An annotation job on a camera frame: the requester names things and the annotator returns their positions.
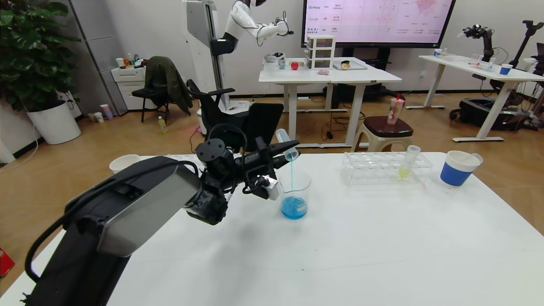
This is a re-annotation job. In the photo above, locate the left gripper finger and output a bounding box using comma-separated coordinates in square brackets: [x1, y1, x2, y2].
[272, 151, 301, 170]
[269, 140, 300, 157]

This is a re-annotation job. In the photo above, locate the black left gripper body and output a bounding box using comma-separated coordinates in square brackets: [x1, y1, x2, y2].
[235, 136, 278, 180]

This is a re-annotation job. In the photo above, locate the blue pigment test tube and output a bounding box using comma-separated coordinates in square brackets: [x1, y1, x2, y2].
[275, 129, 299, 161]

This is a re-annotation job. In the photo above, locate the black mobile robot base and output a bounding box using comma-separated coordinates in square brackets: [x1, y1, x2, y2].
[450, 99, 530, 132]

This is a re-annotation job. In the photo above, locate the clear glass beaker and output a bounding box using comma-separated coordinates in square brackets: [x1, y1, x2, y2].
[279, 170, 312, 220]

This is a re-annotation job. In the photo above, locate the clear acrylic tube rack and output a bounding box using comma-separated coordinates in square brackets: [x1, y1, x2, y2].
[164, 154, 200, 166]
[342, 151, 433, 186]

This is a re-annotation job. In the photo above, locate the yellow pigment test tube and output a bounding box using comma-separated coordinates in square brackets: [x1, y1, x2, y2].
[398, 145, 421, 179]

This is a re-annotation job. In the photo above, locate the small clear tube rack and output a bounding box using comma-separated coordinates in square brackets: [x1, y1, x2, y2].
[467, 54, 497, 71]

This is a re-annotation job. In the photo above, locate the black office chair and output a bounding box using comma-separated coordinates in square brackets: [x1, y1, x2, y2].
[186, 79, 284, 154]

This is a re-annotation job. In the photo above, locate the white standing desk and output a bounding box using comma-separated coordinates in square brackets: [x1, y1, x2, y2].
[329, 59, 402, 149]
[258, 57, 340, 149]

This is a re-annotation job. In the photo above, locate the white drawer organizer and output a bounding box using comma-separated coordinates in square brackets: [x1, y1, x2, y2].
[306, 35, 336, 70]

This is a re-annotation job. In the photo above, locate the brown top stool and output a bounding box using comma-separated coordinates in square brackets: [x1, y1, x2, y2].
[352, 117, 415, 153]

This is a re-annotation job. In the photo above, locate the grey tray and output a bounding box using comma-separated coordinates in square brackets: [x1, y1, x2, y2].
[333, 60, 368, 71]

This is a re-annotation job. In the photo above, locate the olive green jacket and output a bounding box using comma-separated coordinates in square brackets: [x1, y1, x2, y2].
[144, 56, 193, 114]

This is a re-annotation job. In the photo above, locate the drink cup with straw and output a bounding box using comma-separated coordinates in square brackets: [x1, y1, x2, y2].
[387, 94, 405, 125]

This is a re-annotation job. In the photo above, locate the black side chair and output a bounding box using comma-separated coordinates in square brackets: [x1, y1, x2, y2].
[132, 55, 192, 124]

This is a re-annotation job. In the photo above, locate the white humanoid robot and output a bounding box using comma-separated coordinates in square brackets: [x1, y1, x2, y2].
[210, 0, 295, 56]
[182, 0, 252, 136]

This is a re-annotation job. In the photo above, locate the blue white paper cup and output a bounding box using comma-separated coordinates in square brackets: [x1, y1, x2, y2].
[109, 154, 141, 174]
[440, 150, 481, 187]

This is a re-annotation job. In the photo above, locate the white drawer cabinet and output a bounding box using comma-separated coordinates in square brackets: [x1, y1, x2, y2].
[111, 66, 156, 110]

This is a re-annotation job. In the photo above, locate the grey tall cabinet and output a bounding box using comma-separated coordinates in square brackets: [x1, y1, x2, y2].
[68, 0, 128, 115]

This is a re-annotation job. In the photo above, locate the long white desk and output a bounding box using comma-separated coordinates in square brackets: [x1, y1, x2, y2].
[419, 55, 544, 143]

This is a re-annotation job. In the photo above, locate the white plant pot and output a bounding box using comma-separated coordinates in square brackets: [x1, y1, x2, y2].
[26, 100, 81, 144]

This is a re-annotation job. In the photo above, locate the green potted plant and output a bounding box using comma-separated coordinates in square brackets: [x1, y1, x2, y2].
[0, 0, 81, 112]

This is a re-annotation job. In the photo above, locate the black tripod stand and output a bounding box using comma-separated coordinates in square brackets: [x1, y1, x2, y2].
[510, 20, 544, 71]

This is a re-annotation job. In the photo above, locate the red cardboard box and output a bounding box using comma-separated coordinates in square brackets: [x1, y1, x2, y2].
[0, 248, 14, 277]

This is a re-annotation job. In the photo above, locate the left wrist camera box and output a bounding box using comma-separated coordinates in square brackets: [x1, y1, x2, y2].
[254, 174, 280, 200]

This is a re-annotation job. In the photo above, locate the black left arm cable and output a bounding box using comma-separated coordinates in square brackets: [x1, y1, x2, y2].
[206, 123, 248, 156]

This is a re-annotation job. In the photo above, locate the large wall screen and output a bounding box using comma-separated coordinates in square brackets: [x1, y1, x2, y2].
[301, 0, 456, 49]

